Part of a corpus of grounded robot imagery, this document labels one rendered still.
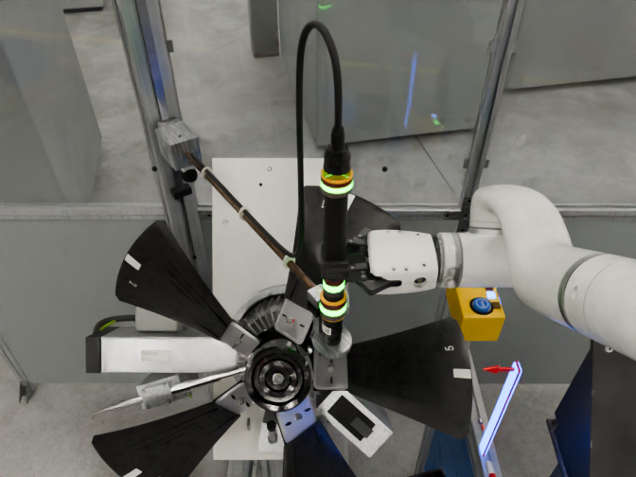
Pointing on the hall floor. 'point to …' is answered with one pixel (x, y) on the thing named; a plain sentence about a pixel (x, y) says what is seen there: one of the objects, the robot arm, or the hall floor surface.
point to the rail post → (423, 450)
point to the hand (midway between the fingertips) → (334, 259)
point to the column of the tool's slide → (179, 210)
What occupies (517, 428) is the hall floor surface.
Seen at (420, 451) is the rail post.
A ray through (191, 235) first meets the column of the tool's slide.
